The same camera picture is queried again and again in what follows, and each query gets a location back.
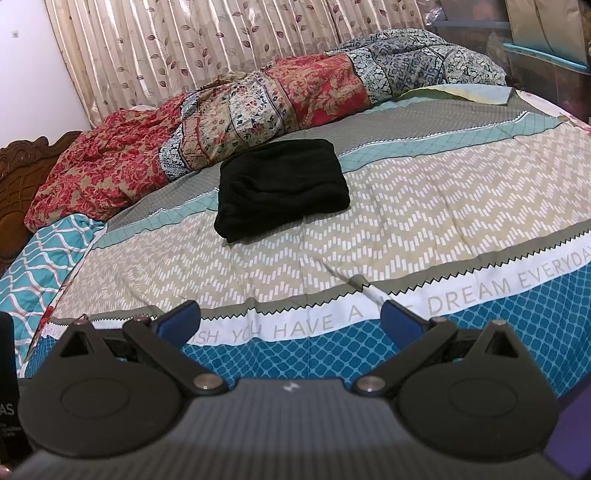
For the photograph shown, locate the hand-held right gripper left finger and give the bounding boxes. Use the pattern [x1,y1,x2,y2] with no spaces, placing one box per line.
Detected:
[46,302,228,398]

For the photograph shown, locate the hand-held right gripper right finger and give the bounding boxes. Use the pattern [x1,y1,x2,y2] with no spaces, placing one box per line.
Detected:
[353,299,532,398]

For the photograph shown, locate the black pants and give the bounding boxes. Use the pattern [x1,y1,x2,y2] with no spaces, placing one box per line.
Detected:
[213,137,351,243]

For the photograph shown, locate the patterned bed sheet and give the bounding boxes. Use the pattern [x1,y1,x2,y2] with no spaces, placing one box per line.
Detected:
[0,84,591,400]

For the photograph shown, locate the teal patterned pillow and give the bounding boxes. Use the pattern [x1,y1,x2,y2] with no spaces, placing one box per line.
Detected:
[0,213,110,372]

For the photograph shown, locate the purple cloth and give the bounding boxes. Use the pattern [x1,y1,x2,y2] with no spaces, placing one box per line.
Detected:
[544,382,591,480]

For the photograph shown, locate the carved wooden headboard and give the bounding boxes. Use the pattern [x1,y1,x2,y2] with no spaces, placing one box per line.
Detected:
[0,130,84,278]

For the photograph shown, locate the light green cloth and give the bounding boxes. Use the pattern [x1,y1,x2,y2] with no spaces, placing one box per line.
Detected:
[396,83,514,108]

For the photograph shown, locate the red patchwork quilt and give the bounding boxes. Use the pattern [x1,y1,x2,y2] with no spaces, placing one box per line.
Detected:
[23,28,509,232]

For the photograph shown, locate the floral beige curtain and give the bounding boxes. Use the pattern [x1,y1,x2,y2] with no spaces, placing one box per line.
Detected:
[44,0,444,129]

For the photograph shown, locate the clear storage box teal lid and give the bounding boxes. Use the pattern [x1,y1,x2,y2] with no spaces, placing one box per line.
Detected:
[500,41,591,112]

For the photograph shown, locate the brown cardboard sheet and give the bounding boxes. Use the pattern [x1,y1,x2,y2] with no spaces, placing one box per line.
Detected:
[505,0,591,49]

